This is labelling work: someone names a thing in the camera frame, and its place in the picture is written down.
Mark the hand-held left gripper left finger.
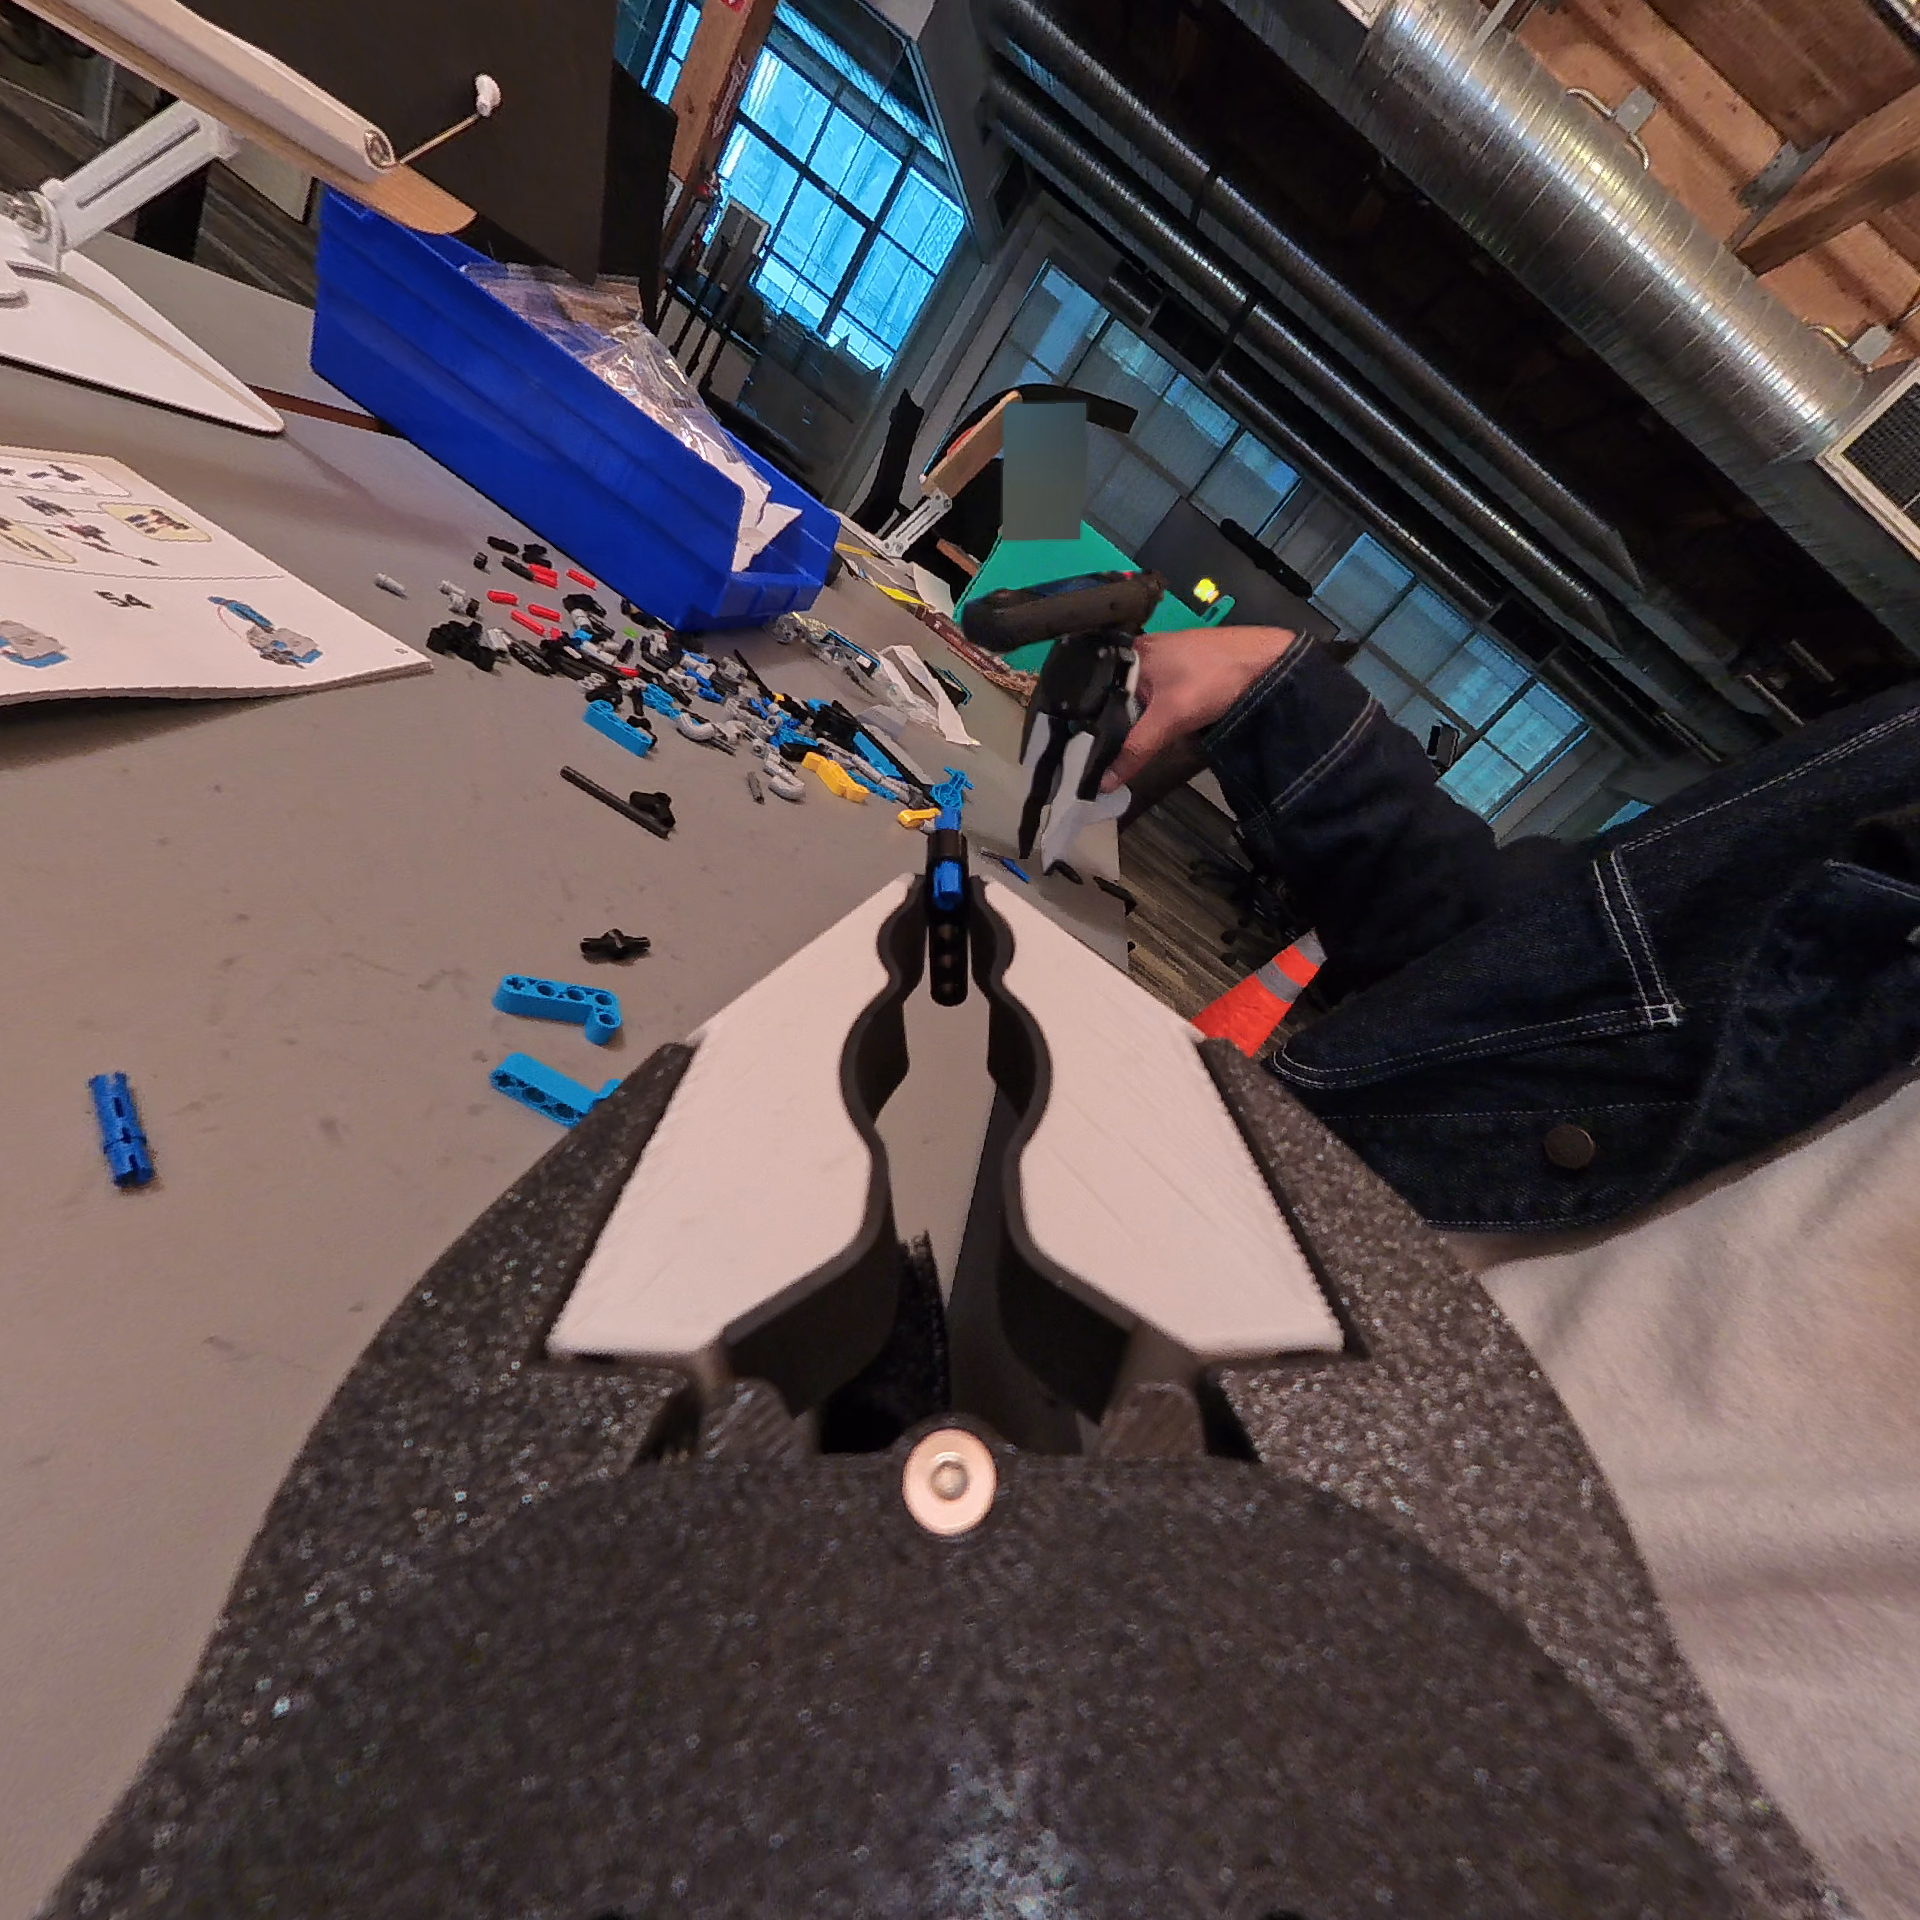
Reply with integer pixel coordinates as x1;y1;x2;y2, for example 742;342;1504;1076
544;872;918;1363

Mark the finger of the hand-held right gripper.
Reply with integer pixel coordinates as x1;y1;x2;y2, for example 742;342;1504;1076
1038;748;1132;890
1015;707;1073;863

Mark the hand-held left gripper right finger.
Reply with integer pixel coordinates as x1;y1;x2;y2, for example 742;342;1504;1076
976;872;1348;1365

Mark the short black ridged beam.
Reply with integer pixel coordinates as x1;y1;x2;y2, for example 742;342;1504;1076
920;832;976;1006

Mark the pile of small brick parts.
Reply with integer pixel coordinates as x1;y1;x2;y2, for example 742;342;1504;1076
429;533;963;815

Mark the person's right forearm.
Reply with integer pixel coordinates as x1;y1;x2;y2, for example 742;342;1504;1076
1197;633;1507;982

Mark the grey desk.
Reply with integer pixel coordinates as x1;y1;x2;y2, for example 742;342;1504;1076
0;227;1125;1920

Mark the person's right hand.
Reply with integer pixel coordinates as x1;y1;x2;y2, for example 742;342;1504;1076
1099;624;1302;796

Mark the green flat panel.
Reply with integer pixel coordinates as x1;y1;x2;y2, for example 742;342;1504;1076
954;515;1238;646

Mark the crumpled white paper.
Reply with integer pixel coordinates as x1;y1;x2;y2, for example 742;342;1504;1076
869;645;978;748

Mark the blue straight beam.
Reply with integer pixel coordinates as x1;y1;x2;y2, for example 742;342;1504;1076
490;1052;624;1129

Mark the orange traffic cone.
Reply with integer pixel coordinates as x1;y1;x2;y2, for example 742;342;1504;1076
1193;930;1330;1058

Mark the black axle rod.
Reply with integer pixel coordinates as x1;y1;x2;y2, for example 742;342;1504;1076
559;763;676;840

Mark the dark denim jacket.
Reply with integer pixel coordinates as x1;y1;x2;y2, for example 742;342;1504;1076
1267;684;1920;1236

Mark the large window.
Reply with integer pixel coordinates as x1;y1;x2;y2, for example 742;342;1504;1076
615;0;970;377

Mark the clear parts bag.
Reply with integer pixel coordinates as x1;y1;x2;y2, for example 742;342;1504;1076
464;263;802;576

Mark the blue plastic bin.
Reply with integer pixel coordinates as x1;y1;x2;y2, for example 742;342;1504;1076
309;185;843;633

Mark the white shirt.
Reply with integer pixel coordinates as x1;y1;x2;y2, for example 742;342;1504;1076
1475;1081;1920;1920

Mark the dark flat panel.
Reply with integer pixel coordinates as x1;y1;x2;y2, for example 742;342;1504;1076
181;0;676;288

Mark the open instruction booklet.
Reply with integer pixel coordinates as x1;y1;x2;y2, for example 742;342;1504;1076
0;444;434;709

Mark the white laptop stand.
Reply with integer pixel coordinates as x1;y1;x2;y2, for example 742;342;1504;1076
0;0;504;438

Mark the metal ventilation duct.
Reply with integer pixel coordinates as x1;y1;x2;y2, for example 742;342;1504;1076
1348;0;1920;466

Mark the duct vent grille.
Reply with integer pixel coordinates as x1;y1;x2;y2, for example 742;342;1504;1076
1822;361;1920;558

